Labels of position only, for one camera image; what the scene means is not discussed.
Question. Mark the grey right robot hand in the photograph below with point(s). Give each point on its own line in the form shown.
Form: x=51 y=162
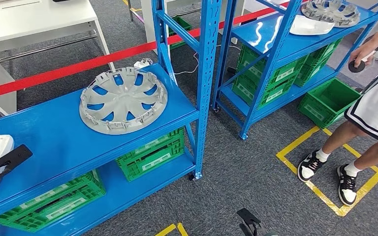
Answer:
x=247 y=216

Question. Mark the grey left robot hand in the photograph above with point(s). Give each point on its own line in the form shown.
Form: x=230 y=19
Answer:
x=13 y=156

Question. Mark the person's right hand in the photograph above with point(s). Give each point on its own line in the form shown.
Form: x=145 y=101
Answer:
x=363 y=52

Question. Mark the black handheld controller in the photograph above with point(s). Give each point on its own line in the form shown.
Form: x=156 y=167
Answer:
x=356 y=68

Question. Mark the blue metal shelf rack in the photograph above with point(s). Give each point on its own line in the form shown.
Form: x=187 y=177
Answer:
x=251 y=35
x=45 y=130

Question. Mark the green plastic crate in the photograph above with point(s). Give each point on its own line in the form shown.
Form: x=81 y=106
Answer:
x=42 y=195
x=326 y=52
x=156 y=163
x=283 y=73
x=314 y=73
x=62 y=211
x=153 y=145
x=319 y=110
x=182 y=26
x=273 y=94

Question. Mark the grey plastic hubcap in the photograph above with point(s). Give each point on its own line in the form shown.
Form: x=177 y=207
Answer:
x=332 y=13
x=123 y=101

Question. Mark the person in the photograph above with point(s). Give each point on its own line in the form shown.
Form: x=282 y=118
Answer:
x=375 y=110

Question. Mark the red barrier belt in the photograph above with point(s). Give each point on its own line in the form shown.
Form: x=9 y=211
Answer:
x=62 y=71

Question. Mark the white table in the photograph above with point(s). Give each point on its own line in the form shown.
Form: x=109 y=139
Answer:
x=29 y=19

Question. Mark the white power strip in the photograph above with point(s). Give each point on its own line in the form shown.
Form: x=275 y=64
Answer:
x=140 y=64

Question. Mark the white table side panel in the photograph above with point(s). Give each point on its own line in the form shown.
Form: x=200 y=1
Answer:
x=148 y=19

